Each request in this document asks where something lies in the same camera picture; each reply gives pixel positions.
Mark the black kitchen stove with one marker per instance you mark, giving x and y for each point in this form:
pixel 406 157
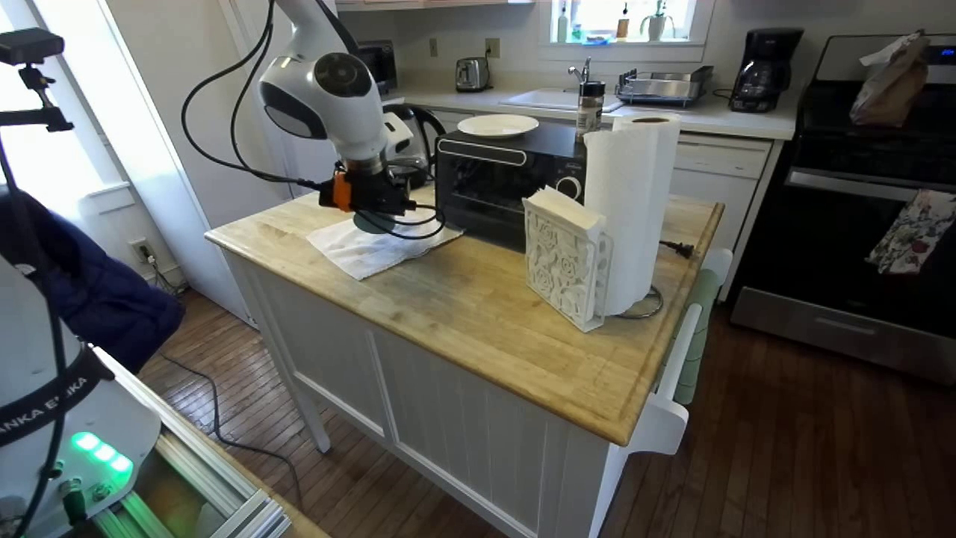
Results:
pixel 847 248

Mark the white marble block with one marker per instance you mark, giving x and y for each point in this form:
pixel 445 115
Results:
pixel 563 259

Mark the white dishwasher panel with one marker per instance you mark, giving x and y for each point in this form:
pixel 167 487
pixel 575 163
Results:
pixel 720 190

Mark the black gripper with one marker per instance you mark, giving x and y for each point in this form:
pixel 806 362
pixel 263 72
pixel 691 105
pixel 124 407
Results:
pixel 381 183

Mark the black coffee maker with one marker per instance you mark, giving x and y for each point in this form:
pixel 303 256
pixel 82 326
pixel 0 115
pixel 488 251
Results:
pixel 766 69

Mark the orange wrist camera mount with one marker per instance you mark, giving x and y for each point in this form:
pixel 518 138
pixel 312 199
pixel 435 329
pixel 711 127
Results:
pixel 339 190

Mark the spice jar with black lid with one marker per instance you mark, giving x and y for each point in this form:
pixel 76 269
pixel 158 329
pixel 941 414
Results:
pixel 591 105

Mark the stained white cloth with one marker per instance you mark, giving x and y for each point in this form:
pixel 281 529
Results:
pixel 346 256

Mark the silver toaster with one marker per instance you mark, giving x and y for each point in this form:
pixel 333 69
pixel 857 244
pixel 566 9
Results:
pixel 473 75

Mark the white kitchen sink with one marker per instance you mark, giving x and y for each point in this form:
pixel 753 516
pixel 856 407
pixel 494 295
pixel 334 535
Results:
pixel 556 99

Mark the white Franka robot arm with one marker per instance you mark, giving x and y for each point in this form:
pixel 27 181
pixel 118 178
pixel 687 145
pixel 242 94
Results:
pixel 317 94

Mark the black camera on tripod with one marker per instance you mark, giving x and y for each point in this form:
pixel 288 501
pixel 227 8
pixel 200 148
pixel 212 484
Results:
pixel 31 60

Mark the brown paper bag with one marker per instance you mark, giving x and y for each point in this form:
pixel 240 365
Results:
pixel 889 84

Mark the floral dish towel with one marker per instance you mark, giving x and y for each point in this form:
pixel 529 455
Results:
pixel 911 235

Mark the black countertop appliance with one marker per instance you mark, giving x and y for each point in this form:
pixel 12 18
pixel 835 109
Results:
pixel 378 68

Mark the black toaster oven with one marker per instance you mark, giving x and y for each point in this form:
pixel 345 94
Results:
pixel 488 195

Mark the white framed window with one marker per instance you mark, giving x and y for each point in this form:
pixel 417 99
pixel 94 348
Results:
pixel 636 15

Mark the wooden top kitchen island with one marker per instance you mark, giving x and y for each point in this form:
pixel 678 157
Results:
pixel 458 399

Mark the dark blue jacket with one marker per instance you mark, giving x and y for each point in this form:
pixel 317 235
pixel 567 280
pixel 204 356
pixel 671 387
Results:
pixel 91 287

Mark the orange label bottle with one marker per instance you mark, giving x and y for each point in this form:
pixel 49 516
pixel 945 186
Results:
pixel 621 23

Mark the chrome faucet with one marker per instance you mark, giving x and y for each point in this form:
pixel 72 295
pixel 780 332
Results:
pixel 578 75

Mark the blue sponge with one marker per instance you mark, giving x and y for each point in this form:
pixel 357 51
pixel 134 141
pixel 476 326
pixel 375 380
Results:
pixel 594 41

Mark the green hanging towel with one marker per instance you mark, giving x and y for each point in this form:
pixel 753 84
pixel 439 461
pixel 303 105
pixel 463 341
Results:
pixel 700 338

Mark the white paper towel roll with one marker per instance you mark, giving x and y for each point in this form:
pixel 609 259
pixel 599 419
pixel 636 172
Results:
pixel 636 199

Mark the green soap bottle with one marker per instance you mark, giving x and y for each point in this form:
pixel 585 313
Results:
pixel 563 23

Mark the white plate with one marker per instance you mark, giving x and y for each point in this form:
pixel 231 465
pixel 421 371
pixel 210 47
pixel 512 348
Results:
pixel 497 127

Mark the beige wall outlet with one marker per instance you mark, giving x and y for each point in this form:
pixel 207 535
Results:
pixel 491 47

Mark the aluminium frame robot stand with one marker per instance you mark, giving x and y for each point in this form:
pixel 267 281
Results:
pixel 218 487

